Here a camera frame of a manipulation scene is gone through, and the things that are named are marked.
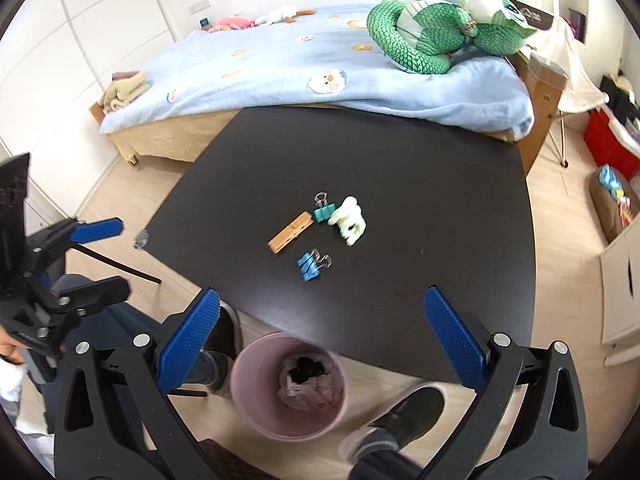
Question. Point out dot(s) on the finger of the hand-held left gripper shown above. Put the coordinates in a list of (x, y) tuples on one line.
[(97, 229), (100, 292)]

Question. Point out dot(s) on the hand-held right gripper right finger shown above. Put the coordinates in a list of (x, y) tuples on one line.
[(452, 335)]

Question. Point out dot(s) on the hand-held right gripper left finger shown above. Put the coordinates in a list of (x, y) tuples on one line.
[(192, 340)]

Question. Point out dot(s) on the pink trash bin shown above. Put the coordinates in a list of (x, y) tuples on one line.
[(255, 400)]

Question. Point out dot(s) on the black socks with card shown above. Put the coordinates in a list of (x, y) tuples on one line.
[(306, 370)]

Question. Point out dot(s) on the person's left hand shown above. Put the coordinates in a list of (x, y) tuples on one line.
[(9, 350)]

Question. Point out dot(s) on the black metal leg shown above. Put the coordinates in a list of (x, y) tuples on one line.
[(122, 265)]

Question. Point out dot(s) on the person's left shoe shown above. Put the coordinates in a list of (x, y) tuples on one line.
[(227, 330)]

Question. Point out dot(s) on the person's shoe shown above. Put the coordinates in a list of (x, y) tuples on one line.
[(227, 330), (405, 415)]

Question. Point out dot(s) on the person's left leg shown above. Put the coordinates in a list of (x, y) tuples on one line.
[(125, 325)]

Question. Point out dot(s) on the person's leg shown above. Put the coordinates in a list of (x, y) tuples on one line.
[(380, 465), (125, 325)]

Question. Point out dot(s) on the person's right shoe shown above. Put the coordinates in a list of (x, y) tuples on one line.
[(405, 415)]

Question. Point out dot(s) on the wooden bed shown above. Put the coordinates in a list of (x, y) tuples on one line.
[(175, 137)]

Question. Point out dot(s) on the blue binder clip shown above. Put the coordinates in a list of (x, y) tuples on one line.
[(307, 265)]

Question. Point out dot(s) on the beige folded blanket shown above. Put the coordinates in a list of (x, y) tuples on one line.
[(125, 91)]

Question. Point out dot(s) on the wooden clothespin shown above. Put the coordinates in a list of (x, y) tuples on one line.
[(290, 232)]

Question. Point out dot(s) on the person's right leg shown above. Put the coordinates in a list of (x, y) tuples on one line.
[(380, 465)]

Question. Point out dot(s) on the pale green hair clips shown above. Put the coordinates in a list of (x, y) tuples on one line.
[(350, 220)]

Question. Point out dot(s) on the white wardrobe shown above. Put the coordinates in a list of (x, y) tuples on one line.
[(75, 60)]

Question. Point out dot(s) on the white drawer unit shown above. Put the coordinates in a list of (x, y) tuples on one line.
[(622, 295)]

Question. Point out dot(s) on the teal binder clip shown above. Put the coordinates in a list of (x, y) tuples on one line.
[(321, 212)]

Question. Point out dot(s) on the blue toy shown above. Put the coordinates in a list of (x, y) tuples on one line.
[(610, 178)]

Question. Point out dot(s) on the red storage box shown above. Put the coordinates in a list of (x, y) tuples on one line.
[(607, 145)]

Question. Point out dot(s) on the pink plush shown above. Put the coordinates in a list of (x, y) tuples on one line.
[(232, 23)]

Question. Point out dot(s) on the white duck plush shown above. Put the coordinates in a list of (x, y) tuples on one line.
[(277, 15)]

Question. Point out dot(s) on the white arched chair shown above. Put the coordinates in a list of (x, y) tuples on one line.
[(575, 75)]

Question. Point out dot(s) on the black bag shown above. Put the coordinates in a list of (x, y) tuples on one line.
[(617, 95)]

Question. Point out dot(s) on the green dragon plush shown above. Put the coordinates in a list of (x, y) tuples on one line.
[(430, 30)]

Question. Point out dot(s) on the dark paper bag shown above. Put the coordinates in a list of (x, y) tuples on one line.
[(535, 17)]

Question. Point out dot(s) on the purple box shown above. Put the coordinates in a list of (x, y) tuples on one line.
[(578, 25)]

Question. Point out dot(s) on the white wall switch panel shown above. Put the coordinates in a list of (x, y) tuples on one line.
[(198, 7)]

